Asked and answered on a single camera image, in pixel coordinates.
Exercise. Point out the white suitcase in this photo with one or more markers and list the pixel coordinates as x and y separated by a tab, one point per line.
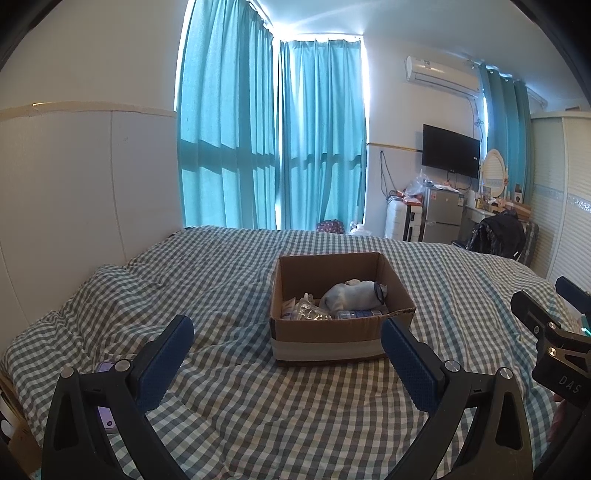
401	221

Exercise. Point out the grey small fridge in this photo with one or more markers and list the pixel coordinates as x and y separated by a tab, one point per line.
442	217

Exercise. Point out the white air conditioner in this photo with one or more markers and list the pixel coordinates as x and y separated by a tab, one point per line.
441	74

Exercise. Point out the white padded headboard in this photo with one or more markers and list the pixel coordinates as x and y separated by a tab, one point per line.
69	207

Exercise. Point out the brown cardboard box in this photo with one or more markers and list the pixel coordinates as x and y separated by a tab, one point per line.
323	337

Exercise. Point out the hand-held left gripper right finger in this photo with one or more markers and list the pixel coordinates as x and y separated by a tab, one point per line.
408	364

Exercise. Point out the narrow teal curtain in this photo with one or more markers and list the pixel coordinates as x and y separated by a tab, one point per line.
505	129

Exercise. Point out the white wardrobe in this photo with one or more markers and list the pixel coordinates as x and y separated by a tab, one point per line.
561	198

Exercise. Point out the black wall television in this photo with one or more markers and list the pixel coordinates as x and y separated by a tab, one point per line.
450	151

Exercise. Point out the white purple toothpaste tube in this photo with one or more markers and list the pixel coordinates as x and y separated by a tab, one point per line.
287	308

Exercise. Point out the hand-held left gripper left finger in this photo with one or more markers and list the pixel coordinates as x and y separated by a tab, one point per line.
161	364

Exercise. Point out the person's right hand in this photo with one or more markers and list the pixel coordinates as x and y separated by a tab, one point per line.
559	415

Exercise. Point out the white oval mirror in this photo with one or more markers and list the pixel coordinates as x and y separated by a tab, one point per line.
494	173

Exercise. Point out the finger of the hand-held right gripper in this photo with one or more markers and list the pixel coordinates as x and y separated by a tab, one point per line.
572	290
535	314

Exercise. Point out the teal window curtain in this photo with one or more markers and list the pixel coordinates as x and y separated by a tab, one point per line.
226	129
321	138

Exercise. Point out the black jacket on chair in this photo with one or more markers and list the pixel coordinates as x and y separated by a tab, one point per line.
498	235

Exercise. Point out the white plastic bag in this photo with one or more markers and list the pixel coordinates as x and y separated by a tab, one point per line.
364	230

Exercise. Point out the white plastic bottle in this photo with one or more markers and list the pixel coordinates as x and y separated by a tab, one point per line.
358	314

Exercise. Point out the white dressing table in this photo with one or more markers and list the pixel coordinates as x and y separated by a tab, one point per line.
478	221

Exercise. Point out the purple smartphone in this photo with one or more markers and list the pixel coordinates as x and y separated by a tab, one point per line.
106	417

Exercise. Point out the floral patterned bag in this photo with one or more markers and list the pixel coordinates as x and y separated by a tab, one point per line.
330	226

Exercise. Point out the clear plastic bag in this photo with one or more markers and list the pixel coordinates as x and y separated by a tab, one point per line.
418	187

